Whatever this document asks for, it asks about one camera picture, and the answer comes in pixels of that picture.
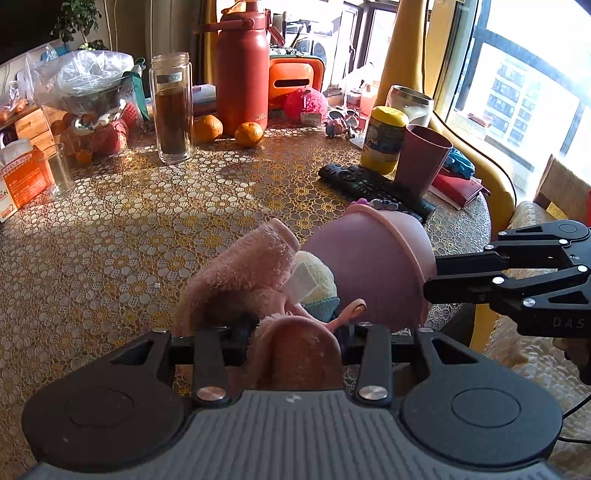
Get orange white carton box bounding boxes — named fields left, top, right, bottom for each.
left=0, top=138, right=54, bottom=223

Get pink fluffy ball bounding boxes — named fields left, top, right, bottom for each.
left=282, top=87, right=329, bottom=125

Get yellow lid jar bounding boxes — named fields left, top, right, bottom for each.
left=359, top=106, right=410, bottom=175

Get yellow curtain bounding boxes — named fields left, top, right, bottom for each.
left=372, top=0, right=440, bottom=114

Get glass bottle with tea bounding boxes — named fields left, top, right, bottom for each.
left=150, top=52, right=195, bottom=166

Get blue cloth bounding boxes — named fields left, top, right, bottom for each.
left=443, top=148, right=476, bottom=180

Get pink plush toy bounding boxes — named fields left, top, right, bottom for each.
left=173, top=218, right=368, bottom=391

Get wooden box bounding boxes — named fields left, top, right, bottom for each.
left=13, top=105, right=62, bottom=151

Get orange tissue box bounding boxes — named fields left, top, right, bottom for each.
left=268, top=56, right=327, bottom=112

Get gold floral tablecloth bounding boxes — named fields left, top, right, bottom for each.
left=0, top=108, right=491, bottom=418

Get black cable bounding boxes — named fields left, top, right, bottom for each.
left=431, top=113, right=516, bottom=197

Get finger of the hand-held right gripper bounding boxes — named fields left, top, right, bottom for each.
left=436, top=220, right=591, bottom=278
left=423, top=265, right=591, bottom=311

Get purple hair clip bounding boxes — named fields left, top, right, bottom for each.
left=350, top=198, right=400, bottom=212

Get teal paper bag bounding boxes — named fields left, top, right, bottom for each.
left=122, top=64, right=154, bottom=121

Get maroon plastic cup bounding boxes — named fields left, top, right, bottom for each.
left=394, top=124, right=454, bottom=199

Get pink plastic bowl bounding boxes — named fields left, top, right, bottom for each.
left=305, top=203, right=437, bottom=331

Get wooden chair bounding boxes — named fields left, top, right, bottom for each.
left=533, top=154, right=591, bottom=226

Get small toy figures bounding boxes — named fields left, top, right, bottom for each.
left=323, top=107, right=366, bottom=140

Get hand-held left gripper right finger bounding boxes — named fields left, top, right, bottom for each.
left=342, top=323, right=481, bottom=403

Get clear plastic bag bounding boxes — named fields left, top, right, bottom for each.
left=27, top=49, right=135, bottom=117

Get clear drinking glass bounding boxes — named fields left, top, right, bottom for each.
left=36, top=143, right=76, bottom=199

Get steel tumbler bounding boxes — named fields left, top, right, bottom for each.
left=385, top=84, right=435, bottom=128

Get green potted plant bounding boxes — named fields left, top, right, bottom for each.
left=50, top=0, right=110, bottom=51

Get tangerine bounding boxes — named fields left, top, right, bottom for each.
left=234, top=121, right=265, bottom=149
left=192, top=114, right=224, bottom=143

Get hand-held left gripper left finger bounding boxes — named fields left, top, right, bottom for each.
left=111, top=323, right=253, bottom=408

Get black remote control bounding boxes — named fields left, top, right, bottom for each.
left=318, top=163, right=398, bottom=197
left=347, top=166, right=437, bottom=223

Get cream teal plush ball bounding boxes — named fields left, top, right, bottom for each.
left=294, top=250, right=341, bottom=320

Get large red water bottle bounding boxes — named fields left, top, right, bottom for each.
left=198, top=0, right=285, bottom=137

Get red notebook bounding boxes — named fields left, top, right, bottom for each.
left=429, top=172, right=491, bottom=209

